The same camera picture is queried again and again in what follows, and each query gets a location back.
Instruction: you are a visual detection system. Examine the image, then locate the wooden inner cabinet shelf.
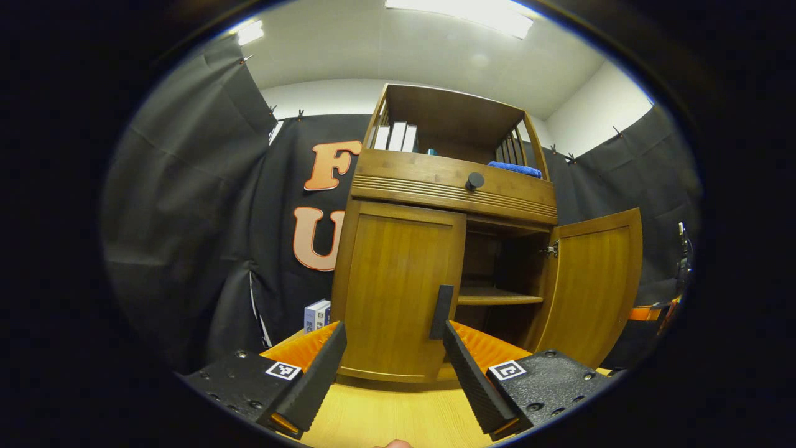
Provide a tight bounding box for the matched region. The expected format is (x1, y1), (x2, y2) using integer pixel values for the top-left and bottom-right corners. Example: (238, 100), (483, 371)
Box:
(458, 287), (545, 306)

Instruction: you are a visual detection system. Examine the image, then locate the wooden ribbed cabinet drawer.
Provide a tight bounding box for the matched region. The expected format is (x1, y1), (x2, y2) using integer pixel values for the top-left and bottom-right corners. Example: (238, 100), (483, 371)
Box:
(350, 148), (558, 226)

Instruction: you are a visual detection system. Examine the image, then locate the black backdrop cloth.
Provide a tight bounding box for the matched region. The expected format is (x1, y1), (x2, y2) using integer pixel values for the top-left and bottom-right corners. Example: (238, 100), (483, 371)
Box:
(103, 34), (703, 374)

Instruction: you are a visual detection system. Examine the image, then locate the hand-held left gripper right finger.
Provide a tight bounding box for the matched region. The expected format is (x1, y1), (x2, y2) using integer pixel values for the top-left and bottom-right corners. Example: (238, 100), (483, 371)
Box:
(443, 320), (616, 441)

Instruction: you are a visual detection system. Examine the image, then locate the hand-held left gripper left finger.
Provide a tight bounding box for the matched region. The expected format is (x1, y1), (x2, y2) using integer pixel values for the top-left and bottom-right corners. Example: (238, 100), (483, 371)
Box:
(177, 320), (348, 439)

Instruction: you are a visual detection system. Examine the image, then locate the white and blue carton box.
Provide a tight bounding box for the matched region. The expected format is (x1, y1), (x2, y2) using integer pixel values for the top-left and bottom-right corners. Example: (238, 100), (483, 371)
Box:
(303, 299), (331, 334)

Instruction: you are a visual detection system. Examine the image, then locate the black door handle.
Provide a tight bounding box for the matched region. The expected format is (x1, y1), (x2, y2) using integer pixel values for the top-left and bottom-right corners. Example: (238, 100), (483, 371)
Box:
(429, 284), (455, 340)

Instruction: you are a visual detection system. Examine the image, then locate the wooden double-door shoe cabinet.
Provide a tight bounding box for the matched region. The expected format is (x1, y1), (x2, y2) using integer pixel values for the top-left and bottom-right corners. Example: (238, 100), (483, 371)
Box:
(330, 83), (644, 383)

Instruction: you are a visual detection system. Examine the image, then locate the blue folded towel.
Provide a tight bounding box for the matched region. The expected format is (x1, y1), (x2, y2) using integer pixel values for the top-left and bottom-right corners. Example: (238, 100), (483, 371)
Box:
(487, 161), (543, 179)

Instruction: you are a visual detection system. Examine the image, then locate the wooden cabinet door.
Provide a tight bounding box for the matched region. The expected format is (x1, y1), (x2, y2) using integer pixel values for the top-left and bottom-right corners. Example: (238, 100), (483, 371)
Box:
(330, 199), (467, 381)
(525, 207), (643, 369)

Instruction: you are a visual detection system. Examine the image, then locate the long ceiling light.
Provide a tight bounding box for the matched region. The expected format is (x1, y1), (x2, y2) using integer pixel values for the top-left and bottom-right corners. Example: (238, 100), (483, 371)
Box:
(236, 20), (265, 45)

